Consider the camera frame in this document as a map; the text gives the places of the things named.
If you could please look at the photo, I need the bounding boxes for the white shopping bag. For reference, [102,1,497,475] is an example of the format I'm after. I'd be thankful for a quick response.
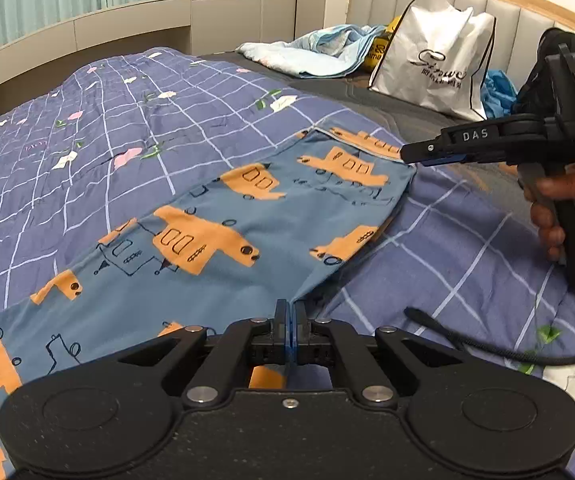
[367,0,497,122]

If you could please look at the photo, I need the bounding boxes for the blue cloth behind bag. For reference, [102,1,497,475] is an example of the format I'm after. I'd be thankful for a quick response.
[481,69,519,119]

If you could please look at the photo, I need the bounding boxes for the person's right hand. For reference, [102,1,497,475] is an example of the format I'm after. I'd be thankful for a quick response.
[523,166,575,263]

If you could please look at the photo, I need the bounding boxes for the blue pants with orange print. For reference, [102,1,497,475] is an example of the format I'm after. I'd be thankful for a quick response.
[0,127,418,480]

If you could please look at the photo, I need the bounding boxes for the blue checked floral quilt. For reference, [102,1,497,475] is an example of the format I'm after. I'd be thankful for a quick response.
[0,46,575,480]

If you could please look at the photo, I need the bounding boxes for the black cable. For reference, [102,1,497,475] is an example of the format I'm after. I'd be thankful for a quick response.
[404,306,575,365]

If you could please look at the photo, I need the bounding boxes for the yellow bag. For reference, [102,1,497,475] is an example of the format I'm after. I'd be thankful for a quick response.
[363,16,404,76]

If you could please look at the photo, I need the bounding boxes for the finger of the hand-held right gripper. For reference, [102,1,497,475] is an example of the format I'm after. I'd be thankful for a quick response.
[400,116,548,168]

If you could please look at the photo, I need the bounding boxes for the light blue blanket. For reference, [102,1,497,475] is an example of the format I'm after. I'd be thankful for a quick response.
[236,23,393,80]

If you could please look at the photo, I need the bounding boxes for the grey built-in cabinet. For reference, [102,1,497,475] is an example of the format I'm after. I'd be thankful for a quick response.
[0,0,299,132]

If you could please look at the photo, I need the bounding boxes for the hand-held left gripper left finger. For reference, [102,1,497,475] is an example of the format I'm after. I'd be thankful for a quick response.
[116,299,292,408]

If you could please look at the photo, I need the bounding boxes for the padded grey headboard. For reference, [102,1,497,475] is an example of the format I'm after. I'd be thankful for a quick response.
[345,0,575,97]

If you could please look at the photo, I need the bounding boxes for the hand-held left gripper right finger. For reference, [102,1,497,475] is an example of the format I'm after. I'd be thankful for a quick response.
[291,303,469,408]

